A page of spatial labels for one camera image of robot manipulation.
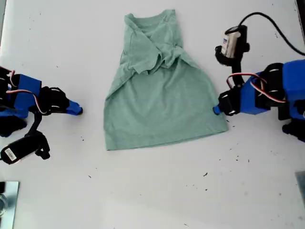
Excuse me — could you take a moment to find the white labelled camera box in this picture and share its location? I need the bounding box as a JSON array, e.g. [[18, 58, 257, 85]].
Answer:
[[220, 25, 250, 58]]

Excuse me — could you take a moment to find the red white gripper wire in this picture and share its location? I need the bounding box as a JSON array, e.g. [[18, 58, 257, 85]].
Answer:
[[6, 88, 48, 115], [225, 73, 286, 104]]

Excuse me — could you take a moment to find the black camera cable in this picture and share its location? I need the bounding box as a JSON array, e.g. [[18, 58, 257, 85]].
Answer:
[[238, 12, 305, 57]]

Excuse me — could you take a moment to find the black camera stalk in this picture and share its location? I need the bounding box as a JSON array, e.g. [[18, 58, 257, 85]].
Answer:
[[23, 111, 51, 161], [215, 45, 246, 89]]

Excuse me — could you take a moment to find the black labelled camera box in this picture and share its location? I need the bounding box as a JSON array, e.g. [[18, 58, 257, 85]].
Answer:
[[0, 133, 42, 166]]

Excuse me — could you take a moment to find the mint green t-shirt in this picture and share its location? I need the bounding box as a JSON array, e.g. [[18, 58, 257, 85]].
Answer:
[[102, 9, 229, 151]]

